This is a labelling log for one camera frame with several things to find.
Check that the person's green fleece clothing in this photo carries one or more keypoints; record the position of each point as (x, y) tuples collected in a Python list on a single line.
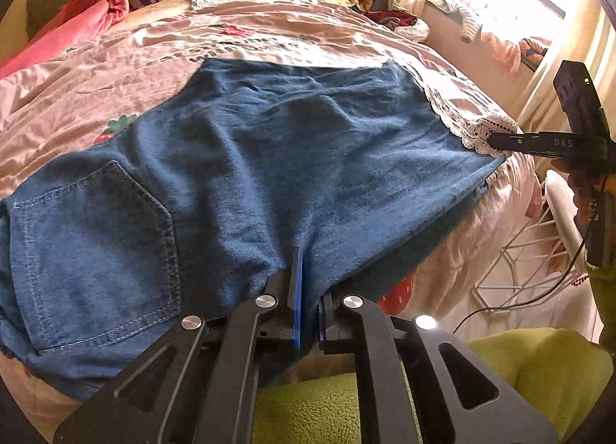
[(313, 410)]

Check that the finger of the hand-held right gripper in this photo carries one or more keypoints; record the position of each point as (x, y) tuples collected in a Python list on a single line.
[(519, 141)]

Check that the white grey cloth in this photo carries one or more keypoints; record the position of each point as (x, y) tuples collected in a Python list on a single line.
[(462, 11)]

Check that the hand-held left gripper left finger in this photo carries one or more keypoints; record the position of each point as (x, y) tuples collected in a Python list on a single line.
[(298, 290)]

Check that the pink printed bedspread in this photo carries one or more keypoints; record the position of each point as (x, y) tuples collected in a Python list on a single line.
[(240, 30)]

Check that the red cloth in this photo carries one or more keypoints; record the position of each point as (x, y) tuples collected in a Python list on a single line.
[(390, 18)]

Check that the pink blanket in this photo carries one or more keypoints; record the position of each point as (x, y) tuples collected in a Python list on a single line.
[(72, 25)]

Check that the white patterned cloth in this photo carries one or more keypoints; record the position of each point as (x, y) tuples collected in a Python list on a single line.
[(414, 32)]

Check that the blue denim pants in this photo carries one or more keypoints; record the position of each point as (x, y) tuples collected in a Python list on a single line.
[(288, 160)]

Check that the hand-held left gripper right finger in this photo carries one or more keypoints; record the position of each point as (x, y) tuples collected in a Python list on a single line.
[(332, 328)]

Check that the person's right hand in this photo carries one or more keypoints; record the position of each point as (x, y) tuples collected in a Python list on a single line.
[(580, 193)]

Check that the cream curtain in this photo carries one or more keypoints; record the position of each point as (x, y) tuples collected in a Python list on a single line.
[(553, 88)]

